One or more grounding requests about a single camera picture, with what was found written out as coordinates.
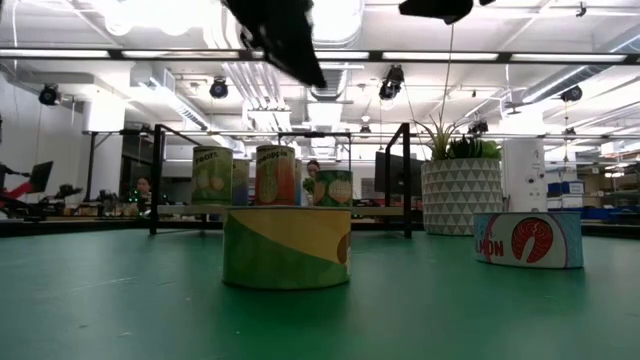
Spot short salmon can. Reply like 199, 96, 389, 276
473, 211, 585, 270

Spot white round column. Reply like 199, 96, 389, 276
501, 138, 547, 214

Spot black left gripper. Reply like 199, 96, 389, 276
222, 0, 327, 89

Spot tall can greenish label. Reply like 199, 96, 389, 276
294, 158, 304, 207

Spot green succulent plant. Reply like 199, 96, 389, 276
413, 115, 503, 162

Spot white triangle-patterned plant pot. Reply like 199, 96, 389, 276
420, 158, 505, 237

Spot blue storage bins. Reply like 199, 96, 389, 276
546, 180, 587, 197

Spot short yellow-green wide can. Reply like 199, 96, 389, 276
222, 207, 353, 292

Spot black metal table frame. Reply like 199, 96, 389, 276
0, 217, 640, 239

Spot tilted black monitor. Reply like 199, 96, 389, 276
28, 160, 55, 195

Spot tall orange pineapple can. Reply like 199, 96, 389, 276
254, 144, 297, 207

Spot tall pears can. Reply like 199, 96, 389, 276
191, 145, 234, 206

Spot white ceiling duct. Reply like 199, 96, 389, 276
309, 0, 366, 50

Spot black monitor on stand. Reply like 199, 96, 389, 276
374, 151, 424, 199

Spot green table mat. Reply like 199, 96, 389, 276
0, 229, 640, 360

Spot short green yellow-print can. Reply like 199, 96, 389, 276
313, 169, 354, 208

